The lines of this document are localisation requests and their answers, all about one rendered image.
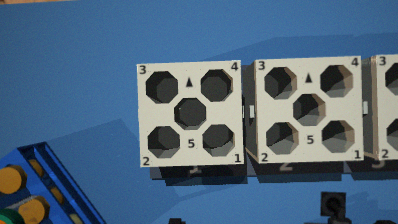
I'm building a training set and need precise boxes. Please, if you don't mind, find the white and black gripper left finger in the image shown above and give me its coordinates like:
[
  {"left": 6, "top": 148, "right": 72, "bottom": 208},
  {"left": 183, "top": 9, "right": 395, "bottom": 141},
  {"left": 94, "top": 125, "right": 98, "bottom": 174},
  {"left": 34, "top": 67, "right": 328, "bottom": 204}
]
[{"left": 168, "top": 218, "right": 186, "bottom": 224}]

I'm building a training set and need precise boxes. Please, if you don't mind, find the blue tube rack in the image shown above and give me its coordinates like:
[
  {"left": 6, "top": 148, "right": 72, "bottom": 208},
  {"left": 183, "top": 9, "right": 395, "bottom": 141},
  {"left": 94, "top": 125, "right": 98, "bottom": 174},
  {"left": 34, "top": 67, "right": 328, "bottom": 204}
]
[{"left": 0, "top": 141, "right": 107, "bottom": 224}]

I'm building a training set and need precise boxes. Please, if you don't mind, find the blue bench mat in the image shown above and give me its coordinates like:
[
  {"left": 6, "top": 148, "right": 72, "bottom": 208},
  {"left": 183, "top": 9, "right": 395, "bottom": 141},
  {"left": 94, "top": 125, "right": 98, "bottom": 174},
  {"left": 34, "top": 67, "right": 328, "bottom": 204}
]
[{"left": 0, "top": 0, "right": 398, "bottom": 224}]

